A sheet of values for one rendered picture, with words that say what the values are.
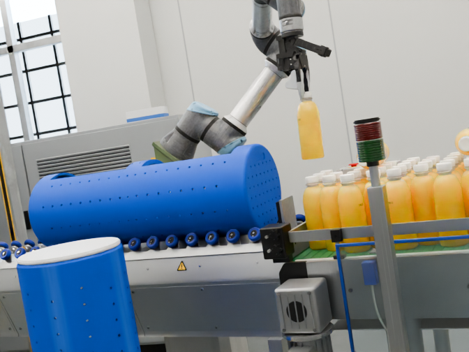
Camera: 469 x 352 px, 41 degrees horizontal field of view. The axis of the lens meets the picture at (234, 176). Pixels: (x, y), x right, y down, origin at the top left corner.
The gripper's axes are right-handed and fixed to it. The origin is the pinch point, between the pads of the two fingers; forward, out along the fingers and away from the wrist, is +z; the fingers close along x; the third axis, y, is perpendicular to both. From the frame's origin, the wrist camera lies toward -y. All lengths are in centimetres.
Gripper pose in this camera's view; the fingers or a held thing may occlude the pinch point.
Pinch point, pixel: (305, 94)
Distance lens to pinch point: 203.3
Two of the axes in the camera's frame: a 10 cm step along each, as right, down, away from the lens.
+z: 1.2, 9.9, 0.5
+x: -4.4, 1.0, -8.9
